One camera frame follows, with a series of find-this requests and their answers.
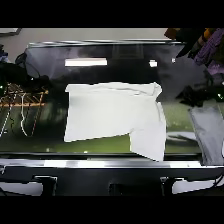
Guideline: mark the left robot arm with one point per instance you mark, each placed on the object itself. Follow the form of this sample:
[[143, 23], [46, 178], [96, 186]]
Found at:
[[13, 75]]

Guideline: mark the brown clothes hanger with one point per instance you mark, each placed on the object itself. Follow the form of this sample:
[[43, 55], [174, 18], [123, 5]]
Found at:
[[31, 98]]

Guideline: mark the white clothes hanger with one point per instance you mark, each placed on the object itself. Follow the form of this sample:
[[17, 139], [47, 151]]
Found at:
[[22, 116]]

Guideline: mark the heap of clothes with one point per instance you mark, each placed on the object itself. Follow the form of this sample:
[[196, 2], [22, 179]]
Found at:
[[183, 36]]

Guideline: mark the white T-shirt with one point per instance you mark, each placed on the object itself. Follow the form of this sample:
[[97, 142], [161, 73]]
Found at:
[[110, 113]]

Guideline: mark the grey garment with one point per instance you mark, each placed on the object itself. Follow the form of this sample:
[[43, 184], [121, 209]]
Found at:
[[210, 133]]

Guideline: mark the purple garment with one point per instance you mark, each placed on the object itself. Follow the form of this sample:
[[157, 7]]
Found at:
[[210, 48]]

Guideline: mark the silver frame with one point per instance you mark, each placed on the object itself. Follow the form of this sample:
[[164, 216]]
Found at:
[[110, 164]]

